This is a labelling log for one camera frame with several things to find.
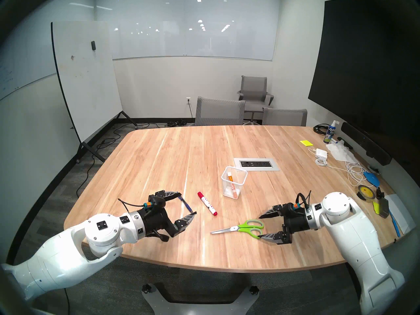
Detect large black wall screen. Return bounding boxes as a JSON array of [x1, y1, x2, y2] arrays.
[[308, 0, 420, 160]]

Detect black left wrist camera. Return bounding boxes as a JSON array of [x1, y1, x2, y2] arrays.
[[144, 195, 166, 210]]

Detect rolling white whiteboard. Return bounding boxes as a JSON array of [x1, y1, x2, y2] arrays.
[[51, 21, 138, 164]]

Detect white mesh pen holder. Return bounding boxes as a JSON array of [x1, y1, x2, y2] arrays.
[[221, 166, 248, 199]]

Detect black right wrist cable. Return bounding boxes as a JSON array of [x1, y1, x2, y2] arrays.
[[296, 191, 312, 210]]

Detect orange white Expo marker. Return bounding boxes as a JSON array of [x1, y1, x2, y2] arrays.
[[226, 173, 239, 199]]

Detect gray mesh office chair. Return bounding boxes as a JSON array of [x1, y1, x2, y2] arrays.
[[262, 108, 308, 127], [195, 96, 246, 126]]

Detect white crumpled plastic sheet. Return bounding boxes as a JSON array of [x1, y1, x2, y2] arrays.
[[326, 142, 360, 164]]

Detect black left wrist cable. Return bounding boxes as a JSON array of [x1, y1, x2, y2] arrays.
[[118, 198, 147, 212]]

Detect dark gray small box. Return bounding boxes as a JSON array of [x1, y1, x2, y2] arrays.
[[377, 197, 391, 219]]

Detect green handled scissors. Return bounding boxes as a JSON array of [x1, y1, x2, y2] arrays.
[[210, 220, 265, 240]]

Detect white paper sheet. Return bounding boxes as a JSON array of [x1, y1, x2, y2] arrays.
[[384, 194, 416, 234]]

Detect black video sound bar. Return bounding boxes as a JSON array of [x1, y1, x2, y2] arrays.
[[341, 122, 392, 166]]

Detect gray office chair with armrests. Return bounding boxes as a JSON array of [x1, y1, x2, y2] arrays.
[[237, 75, 274, 124]]

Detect wide glass wall board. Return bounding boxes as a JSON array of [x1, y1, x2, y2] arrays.
[[96, 0, 281, 61]]

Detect red capped white marker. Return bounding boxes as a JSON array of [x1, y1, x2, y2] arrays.
[[197, 192, 218, 217]]

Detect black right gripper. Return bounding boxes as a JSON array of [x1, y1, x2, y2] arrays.
[[258, 204, 311, 245]]

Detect blue ballpoint pen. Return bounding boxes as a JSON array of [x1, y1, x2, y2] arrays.
[[177, 193, 193, 214]]

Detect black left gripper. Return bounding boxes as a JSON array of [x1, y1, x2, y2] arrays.
[[141, 190, 197, 241]]

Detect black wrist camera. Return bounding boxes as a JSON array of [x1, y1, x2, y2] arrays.
[[285, 202, 304, 216], [144, 195, 166, 210]]

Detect silver table outlet box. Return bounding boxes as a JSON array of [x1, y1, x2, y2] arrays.
[[234, 158, 280, 171]]

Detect white charger cable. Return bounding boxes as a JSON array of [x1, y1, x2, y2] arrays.
[[315, 157, 373, 187]]

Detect yellow black tape roll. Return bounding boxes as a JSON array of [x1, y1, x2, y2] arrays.
[[357, 184, 377, 202]]

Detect bright blue thin stick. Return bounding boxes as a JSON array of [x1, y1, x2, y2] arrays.
[[389, 210, 401, 238]]

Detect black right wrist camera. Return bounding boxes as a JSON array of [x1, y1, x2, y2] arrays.
[[285, 202, 304, 216]]

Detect whiteboard cleaner spray bottle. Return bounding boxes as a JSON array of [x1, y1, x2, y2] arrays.
[[323, 120, 338, 144]]

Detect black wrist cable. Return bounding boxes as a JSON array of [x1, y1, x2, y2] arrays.
[[296, 191, 312, 210], [118, 198, 147, 212]]

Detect side wall whiteboard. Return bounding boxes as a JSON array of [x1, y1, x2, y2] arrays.
[[0, 22, 58, 100]]

